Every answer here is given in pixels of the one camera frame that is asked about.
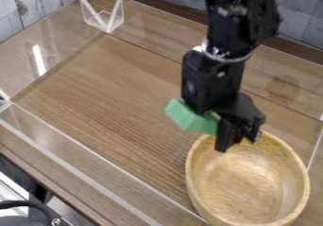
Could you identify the clear acrylic corner bracket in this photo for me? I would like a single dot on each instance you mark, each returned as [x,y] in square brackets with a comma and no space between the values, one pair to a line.
[104,20]

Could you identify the black metal bracket with screw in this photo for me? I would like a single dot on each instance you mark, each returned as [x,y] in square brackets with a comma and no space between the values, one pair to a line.
[44,213]

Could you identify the green rectangular block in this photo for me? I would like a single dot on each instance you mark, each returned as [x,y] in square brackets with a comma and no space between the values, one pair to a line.
[190,121]

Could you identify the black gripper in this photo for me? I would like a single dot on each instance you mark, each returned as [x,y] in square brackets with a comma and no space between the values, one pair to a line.
[210,88]

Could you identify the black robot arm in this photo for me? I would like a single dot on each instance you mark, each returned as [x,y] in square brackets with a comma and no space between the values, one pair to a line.
[238,25]

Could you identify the round wooden bowl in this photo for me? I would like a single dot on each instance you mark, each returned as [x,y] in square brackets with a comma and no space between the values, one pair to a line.
[253,185]

